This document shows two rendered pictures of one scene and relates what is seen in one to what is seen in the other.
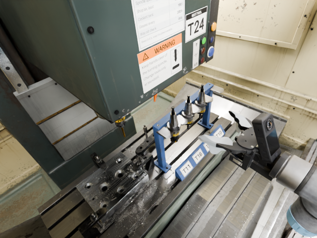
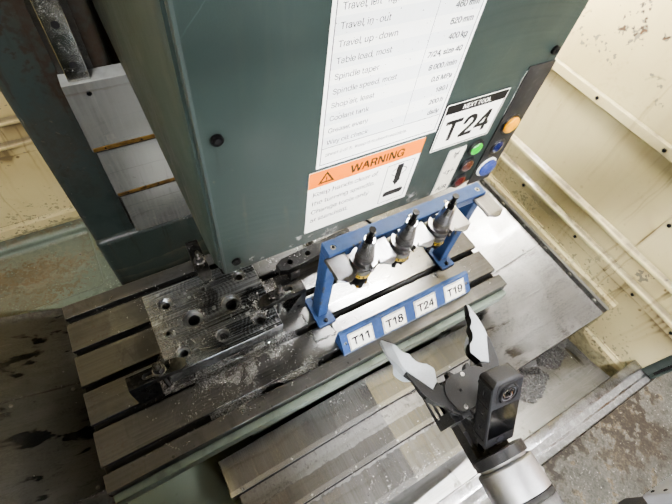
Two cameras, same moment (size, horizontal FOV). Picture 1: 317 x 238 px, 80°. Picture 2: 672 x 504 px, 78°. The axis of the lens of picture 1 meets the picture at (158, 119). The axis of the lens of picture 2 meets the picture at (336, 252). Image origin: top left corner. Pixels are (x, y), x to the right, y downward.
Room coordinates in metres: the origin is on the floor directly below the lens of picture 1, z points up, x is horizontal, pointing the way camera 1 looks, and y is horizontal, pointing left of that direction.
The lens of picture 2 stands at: (0.10, -0.03, 1.99)
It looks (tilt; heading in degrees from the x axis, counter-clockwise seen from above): 56 degrees down; 3
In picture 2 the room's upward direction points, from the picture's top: 11 degrees clockwise
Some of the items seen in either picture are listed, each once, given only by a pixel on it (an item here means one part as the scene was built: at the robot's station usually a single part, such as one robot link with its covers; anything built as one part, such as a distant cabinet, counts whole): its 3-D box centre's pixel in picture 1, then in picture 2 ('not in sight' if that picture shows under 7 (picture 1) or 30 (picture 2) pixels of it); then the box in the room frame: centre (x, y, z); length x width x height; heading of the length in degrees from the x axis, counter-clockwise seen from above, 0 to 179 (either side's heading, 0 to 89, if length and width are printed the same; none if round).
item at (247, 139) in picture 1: (257, 154); (472, 415); (0.28, -0.24, 1.42); 0.12 x 0.08 x 0.09; 37
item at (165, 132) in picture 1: (166, 132); (342, 269); (0.59, -0.03, 1.21); 0.07 x 0.05 x 0.01; 41
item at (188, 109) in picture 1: (188, 106); (408, 231); (0.70, -0.15, 1.26); 0.04 x 0.04 x 0.07
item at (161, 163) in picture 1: (160, 149); (323, 285); (0.64, 0.01, 1.05); 0.10 x 0.05 x 0.30; 41
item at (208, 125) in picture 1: (207, 107); (454, 229); (0.93, -0.32, 1.05); 0.10 x 0.05 x 0.30; 41
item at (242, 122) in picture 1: (237, 124); (470, 339); (0.39, -0.24, 1.43); 0.09 x 0.03 x 0.06; 1
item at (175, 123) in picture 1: (173, 118); (366, 248); (0.63, -0.07, 1.26); 0.04 x 0.04 x 0.07
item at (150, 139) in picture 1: (151, 141); (315, 254); (0.80, 0.06, 0.93); 0.26 x 0.05 x 0.06; 136
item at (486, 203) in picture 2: (217, 89); (489, 206); (0.88, -0.36, 1.21); 0.07 x 0.05 x 0.01; 41
